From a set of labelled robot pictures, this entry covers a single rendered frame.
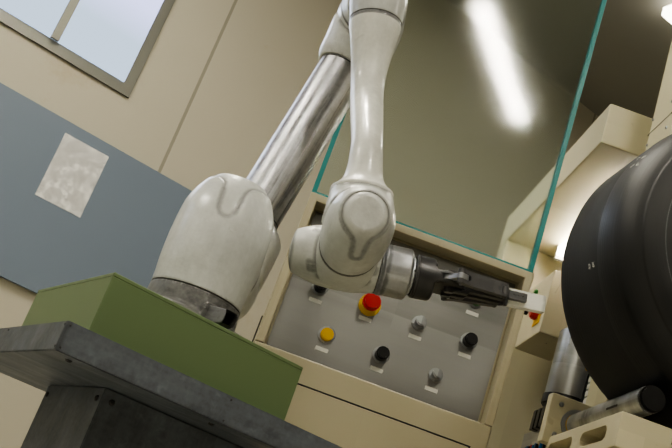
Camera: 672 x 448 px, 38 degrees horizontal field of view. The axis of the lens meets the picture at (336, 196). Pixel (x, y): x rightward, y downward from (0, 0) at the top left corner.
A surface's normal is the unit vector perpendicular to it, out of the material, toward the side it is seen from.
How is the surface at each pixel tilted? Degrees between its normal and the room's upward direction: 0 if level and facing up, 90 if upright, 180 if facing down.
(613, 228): 95
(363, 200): 102
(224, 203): 74
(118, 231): 90
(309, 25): 90
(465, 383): 90
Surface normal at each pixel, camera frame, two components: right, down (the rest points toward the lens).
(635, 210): -0.53, -0.50
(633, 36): -0.32, 0.87
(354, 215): 0.18, -0.24
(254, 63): 0.56, -0.14
